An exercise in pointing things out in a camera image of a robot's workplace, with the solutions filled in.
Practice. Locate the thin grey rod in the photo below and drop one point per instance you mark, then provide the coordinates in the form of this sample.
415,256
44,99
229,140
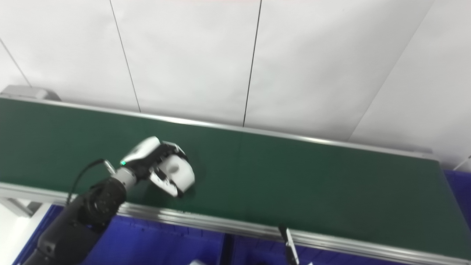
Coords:
463,162

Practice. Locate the grey cube part with hole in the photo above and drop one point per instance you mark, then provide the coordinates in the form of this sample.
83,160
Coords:
198,262

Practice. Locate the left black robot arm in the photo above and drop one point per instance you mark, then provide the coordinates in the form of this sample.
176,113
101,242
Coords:
84,213

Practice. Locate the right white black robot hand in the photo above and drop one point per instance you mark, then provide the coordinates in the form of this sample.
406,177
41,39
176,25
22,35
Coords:
289,244

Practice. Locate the blue plastic bin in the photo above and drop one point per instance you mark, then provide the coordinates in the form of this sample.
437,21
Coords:
257,255
154,243
460,191

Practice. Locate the white cube part with hole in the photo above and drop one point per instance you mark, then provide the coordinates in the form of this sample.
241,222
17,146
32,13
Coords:
180,173

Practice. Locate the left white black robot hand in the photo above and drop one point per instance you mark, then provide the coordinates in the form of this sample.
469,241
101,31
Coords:
147,156

